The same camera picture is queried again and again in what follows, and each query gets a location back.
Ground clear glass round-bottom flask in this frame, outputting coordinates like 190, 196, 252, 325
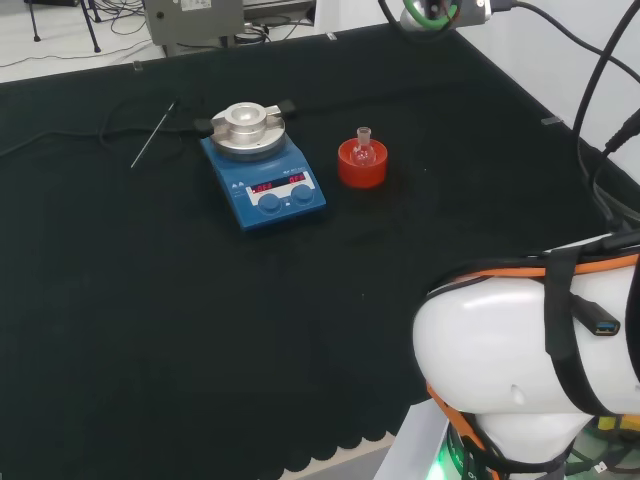
350, 126, 378, 168

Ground heater with blue base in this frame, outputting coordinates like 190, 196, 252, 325
194, 99, 329, 236

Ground black bench cloth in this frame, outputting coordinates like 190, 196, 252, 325
0, 28, 640, 480

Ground thin metal probe rod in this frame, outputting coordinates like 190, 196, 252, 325
130, 101, 179, 170

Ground grey metal box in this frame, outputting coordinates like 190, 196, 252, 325
143, 0, 246, 47

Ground black tripod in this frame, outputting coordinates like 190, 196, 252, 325
23, 0, 102, 54

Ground red flask support ring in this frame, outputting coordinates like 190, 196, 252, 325
337, 138, 390, 190

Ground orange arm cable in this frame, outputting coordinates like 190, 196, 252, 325
424, 253, 640, 480

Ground black coiled cable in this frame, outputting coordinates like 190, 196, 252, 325
232, 14, 291, 46

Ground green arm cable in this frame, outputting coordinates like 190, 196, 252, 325
402, 0, 464, 30

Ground black heater cable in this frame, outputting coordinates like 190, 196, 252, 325
0, 94, 211, 157

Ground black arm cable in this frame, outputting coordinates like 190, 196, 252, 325
492, 0, 640, 236

